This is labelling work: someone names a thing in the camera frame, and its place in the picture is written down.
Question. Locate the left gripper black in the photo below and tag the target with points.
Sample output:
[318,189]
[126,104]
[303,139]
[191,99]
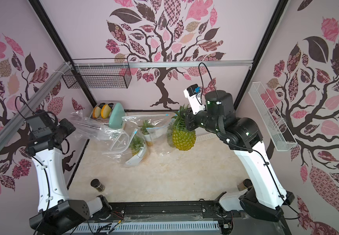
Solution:
[70,128]

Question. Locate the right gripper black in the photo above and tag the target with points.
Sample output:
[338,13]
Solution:
[191,121]

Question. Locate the zip-top bag clear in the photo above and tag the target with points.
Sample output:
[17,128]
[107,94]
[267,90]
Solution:
[115,139]
[160,133]
[129,150]

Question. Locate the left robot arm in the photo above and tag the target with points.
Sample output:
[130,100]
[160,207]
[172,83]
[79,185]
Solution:
[57,213]

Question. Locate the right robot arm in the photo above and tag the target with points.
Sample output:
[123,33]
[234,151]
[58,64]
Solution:
[216,114]

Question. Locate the white plastic basket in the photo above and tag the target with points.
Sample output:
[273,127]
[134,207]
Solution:
[205,137]

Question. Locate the left bread slice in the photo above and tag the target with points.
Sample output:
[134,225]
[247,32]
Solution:
[96,112]

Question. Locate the bread slice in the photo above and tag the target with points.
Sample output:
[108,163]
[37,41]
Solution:
[105,111]
[96,112]

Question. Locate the right bread slice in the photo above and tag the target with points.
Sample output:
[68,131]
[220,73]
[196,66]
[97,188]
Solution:
[105,111]

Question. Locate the silver toaster mint side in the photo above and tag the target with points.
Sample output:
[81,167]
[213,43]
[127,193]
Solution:
[115,119]

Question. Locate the dark lidded spice jar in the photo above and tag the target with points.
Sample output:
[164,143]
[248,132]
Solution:
[96,184]

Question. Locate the amber bottle black cap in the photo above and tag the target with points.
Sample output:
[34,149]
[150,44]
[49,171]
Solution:
[244,185]

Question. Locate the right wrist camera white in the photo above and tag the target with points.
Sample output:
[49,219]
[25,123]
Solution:
[194,95]

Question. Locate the black wire wall basket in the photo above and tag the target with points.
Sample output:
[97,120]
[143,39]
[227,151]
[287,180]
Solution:
[114,75]

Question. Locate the aluminium frame bar left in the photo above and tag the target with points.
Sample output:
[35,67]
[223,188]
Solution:
[16,122]

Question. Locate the aluminium frame bar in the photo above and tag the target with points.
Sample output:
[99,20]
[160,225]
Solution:
[185,64]
[16,122]

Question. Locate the white wire wall shelf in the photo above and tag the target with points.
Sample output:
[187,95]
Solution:
[275,124]

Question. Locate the aluminium frame bar back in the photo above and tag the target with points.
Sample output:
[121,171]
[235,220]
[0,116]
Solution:
[185,64]

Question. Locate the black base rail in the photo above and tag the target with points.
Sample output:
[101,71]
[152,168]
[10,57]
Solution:
[235,222]

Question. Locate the white slotted cable duct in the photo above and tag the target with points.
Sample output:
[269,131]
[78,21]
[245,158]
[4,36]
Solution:
[89,228]

